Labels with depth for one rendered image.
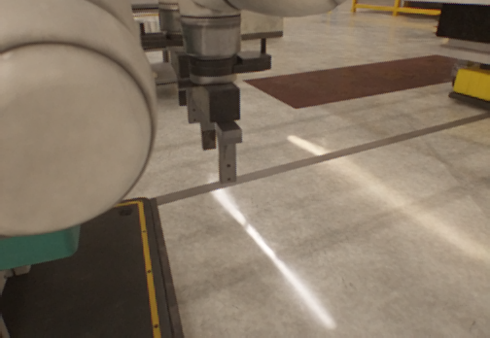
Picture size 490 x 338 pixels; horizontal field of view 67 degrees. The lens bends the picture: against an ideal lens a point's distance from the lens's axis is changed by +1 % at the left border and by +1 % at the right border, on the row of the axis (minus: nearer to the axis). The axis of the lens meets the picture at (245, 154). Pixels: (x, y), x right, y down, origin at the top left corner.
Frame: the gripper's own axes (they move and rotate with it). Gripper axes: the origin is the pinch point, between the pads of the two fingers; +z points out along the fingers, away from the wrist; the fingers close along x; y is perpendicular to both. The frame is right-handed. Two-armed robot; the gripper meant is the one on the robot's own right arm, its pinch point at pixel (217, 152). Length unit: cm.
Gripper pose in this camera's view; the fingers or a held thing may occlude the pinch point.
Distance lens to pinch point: 64.8
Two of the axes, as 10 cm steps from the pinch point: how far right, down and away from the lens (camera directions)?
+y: -9.5, 1.4, -2.8
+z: 0.1, 9.0, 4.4
